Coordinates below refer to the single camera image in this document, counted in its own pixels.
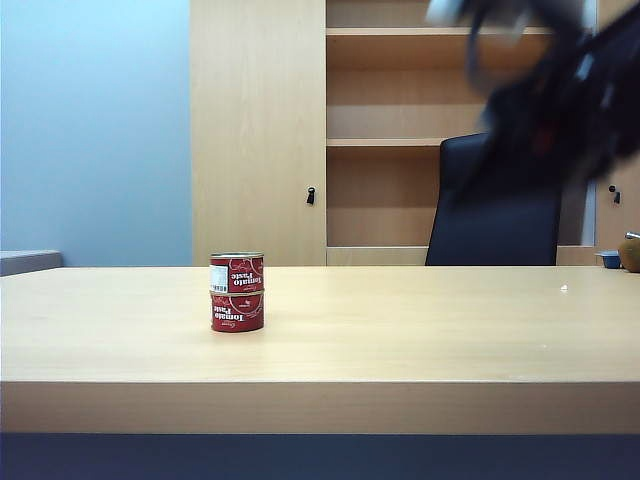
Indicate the red tomato paste can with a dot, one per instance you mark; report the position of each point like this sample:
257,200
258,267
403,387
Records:
237,314

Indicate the grey low ledge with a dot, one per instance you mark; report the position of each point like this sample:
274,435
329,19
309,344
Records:
27,261

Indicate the dark blue office chair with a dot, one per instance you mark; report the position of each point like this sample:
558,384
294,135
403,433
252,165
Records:
500,225

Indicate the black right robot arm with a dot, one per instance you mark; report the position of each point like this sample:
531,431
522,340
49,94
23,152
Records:
607,75

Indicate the brown round fruit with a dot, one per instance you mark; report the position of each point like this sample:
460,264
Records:
631,254

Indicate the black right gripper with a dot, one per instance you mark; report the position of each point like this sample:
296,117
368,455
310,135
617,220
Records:
545,120

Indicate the red tomato can with barcode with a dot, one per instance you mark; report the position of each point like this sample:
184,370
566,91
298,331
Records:
237,273

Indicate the black cabinet key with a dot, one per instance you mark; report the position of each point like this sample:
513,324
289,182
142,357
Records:
614,193
310,194

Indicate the small blue cup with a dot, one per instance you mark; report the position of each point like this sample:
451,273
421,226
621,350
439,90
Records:
608,258

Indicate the light wooden shelf cabinet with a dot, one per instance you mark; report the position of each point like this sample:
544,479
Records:
257,130

